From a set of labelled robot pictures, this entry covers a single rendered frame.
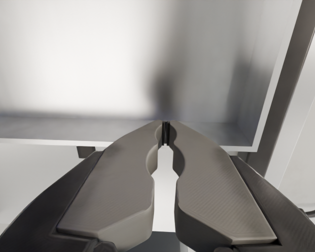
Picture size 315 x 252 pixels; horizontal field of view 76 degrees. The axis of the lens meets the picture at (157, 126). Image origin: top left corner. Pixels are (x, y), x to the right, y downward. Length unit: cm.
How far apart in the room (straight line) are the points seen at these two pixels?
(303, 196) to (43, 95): 171
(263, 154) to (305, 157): 136
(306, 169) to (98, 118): 151
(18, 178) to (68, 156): 6
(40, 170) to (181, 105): 15
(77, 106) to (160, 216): 15
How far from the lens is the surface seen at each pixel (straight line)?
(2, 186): 27
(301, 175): 162
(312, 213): 172
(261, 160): 17
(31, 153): 22
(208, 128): 16
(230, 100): 16
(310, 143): 148
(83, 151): 20
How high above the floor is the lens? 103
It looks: 61 degrees down
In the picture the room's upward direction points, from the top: 175 degrees counter-clockwise
